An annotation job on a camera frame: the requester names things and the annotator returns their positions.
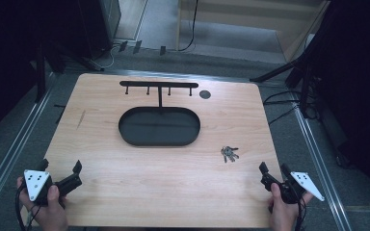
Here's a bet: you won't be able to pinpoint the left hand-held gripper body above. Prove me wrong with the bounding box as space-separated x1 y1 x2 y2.
22 168 84 207

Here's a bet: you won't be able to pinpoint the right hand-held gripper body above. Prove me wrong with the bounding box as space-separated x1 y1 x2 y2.
259 171 326 205

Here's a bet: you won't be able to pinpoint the bunch of metal keys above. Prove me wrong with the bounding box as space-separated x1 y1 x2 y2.
220 145 240 164

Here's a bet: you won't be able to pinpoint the black key rack with tray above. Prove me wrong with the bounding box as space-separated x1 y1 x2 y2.
118 80 202 148

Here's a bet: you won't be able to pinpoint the person's left hand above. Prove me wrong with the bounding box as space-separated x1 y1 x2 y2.
15 176 69 231

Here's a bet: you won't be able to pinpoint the person's right hand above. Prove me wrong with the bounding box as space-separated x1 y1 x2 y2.
267 191 314 231

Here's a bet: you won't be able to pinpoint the black upright stand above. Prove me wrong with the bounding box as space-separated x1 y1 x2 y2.
34 40 48 104

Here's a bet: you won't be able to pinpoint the black stand leg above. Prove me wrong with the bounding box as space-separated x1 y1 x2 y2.
250 57 306 84

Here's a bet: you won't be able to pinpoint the dark cabinet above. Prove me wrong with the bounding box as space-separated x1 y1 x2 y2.
76 0 122 61

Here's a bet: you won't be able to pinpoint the light wooden furniture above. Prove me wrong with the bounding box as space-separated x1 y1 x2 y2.
175 0 331 63

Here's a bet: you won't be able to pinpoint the metal floor rail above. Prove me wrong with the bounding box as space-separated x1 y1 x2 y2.
0 71 58 223
288 91 355 231

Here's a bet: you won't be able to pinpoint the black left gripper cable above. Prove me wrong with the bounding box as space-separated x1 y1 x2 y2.
14 187 43 231

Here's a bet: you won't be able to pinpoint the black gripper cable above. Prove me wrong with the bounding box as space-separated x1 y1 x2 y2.
14 187 43 231
294 197 307 231

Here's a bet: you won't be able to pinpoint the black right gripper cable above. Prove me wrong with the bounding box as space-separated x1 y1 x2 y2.
294 197 307 231

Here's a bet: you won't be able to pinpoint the black floor cables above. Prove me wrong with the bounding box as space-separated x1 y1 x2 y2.
262 90 304 126

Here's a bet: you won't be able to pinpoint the white floor cable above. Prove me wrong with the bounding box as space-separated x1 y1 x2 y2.
89 43 118 70

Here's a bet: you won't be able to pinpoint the black hanging cable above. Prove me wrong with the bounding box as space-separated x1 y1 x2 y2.
177 0 200 53

